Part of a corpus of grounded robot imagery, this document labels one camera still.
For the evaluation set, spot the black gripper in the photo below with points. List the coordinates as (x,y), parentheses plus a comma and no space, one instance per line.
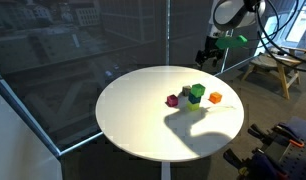
(210,51)

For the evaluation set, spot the green block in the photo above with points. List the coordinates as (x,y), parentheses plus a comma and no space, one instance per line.
(197,90)

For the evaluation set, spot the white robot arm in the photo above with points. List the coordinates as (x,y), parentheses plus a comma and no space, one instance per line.
(227,15)

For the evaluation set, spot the grey block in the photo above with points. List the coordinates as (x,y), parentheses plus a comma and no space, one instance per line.
(186,90)

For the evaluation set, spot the orange block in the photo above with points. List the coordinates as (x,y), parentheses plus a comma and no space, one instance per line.
(215,97)

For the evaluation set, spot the blue block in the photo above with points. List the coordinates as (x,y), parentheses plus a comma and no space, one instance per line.
(193,99)

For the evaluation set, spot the lime yellow-green block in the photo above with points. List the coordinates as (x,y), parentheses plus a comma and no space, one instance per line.
(192,107)

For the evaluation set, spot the magenta block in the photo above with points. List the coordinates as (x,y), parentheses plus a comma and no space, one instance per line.
(172,101)

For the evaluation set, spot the round white table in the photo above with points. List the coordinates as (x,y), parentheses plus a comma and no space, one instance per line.
(133,114)

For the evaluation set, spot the wooden chair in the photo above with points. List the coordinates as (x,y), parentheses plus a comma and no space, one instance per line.
(278,64)

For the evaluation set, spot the black perforated cart with clamps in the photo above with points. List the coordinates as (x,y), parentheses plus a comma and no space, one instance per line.
(281,157)

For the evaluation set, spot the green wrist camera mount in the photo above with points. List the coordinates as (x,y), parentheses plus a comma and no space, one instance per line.
(231,42)

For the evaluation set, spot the metal window frame post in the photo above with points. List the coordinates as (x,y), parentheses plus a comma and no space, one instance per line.
(167,31)

